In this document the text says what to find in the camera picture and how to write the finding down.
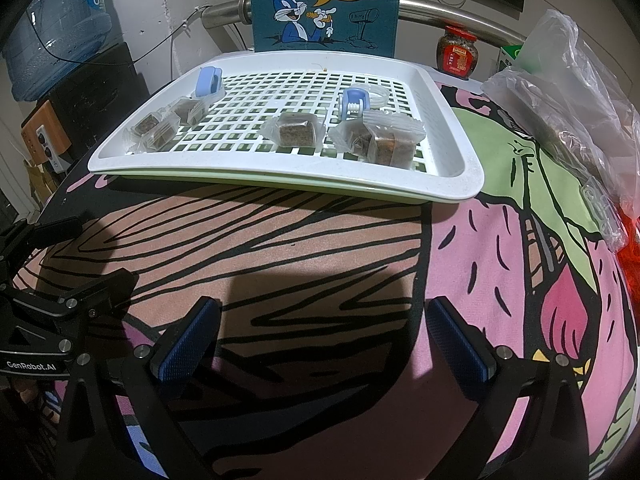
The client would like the printed blanket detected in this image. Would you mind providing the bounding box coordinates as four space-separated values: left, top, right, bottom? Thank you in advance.
10 77 640 480

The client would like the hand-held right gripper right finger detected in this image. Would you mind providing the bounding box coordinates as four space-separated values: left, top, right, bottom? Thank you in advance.
425 296 593 480

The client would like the clear plastic bag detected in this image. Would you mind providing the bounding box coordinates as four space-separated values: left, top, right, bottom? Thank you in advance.
480 9 640 253

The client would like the white perforated plastic tray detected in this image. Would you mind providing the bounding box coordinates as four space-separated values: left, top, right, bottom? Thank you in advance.
87 51 486 203

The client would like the red plastic bag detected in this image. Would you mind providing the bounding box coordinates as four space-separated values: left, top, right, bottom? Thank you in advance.
617 205 640 306

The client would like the teal cartoon tote bag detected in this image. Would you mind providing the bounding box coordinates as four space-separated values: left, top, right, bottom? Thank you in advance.
248 0 405 58

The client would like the green and white box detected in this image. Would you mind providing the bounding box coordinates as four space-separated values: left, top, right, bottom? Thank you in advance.
499 45 523 73

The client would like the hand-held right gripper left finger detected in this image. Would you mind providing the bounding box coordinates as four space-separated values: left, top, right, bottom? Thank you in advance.
52 295 222 480

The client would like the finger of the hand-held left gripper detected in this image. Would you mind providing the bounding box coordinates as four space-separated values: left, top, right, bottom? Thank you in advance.
0 272 140 357
0 217 83 266

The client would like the black water dispenser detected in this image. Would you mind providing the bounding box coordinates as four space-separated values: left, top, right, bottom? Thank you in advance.
47 42 151 171

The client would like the metal rail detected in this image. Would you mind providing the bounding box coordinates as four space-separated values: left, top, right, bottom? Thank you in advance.
202 0 526 46

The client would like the cardboard box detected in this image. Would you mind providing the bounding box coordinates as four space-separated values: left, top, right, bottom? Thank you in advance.
22 160 58 197

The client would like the small clear plastic packet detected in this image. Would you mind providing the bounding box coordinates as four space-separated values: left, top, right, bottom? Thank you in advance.
581 177 627 252

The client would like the blue water bottle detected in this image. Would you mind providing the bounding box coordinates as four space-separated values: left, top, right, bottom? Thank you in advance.
2 0 113 103

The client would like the red lid sauce jar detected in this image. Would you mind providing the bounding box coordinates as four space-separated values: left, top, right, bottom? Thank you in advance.
436 25 478 81

